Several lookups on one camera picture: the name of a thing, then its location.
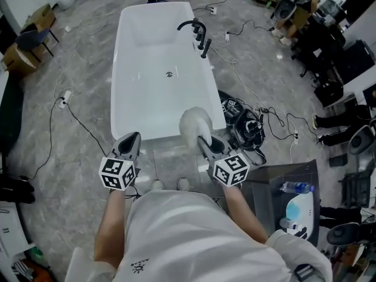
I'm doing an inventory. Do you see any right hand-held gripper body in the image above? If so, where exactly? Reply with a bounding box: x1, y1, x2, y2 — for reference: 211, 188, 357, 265
207, 148, 250, 187

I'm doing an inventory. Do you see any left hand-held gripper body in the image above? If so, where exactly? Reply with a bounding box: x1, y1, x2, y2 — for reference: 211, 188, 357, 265
98, 153, 140, 192

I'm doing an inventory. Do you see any white fluffy cleaning mitt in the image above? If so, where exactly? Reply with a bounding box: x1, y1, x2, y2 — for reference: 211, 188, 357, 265
179, 106, 213, 152

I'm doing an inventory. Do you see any white bathtub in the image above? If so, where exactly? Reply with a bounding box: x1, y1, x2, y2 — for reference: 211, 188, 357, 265
110, 1, 227, 142

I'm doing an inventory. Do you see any person's left forearm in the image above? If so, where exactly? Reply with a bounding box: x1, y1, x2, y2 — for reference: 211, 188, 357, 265
93, 188, 130, 268

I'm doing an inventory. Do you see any person's right forearm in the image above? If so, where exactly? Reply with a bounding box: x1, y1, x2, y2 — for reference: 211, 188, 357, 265
221, 185, 270, 245

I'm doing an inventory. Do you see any black gear bag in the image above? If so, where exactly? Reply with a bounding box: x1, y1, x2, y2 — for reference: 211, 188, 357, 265
219, 90, 267, 166

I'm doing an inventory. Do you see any dark small table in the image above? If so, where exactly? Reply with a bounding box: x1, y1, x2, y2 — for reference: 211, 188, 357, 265
249, 159, 321, 248

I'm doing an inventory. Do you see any clear water bottle blue label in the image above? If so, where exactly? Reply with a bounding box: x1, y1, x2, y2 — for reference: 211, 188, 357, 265
278, 181, 315, 194

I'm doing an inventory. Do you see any small clear bottle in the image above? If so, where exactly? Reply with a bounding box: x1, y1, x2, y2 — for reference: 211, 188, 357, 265
278, 217, 304, 230

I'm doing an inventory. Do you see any white and blue oval device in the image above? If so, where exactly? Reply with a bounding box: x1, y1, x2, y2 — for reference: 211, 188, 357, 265
284, 192, 317, 238

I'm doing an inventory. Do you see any black hand shower wand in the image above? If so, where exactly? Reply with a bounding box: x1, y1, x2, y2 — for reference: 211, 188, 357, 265
200, 39, 213, 59

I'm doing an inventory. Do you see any white board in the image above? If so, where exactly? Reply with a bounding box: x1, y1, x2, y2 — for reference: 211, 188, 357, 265
0, 201, 33, 257

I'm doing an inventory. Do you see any brown cardboard box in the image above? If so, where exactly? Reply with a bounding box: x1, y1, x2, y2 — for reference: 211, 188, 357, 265
0, 43, 39, 76
22, 3, 57, 32

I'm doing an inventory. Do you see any dark padded chair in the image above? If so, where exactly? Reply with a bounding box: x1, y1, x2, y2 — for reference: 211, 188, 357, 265
15, 27, 59, 63

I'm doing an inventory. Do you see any black equipment pile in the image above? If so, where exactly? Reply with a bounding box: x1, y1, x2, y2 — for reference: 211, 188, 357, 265
293, 0, 376, 99

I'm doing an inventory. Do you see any black floor cable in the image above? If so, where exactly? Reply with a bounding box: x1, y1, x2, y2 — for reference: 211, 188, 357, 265
19, 97, 109, 182

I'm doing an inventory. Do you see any black shirt strap buckle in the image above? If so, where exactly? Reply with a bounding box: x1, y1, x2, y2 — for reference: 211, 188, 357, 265
293, 263, 315, 282

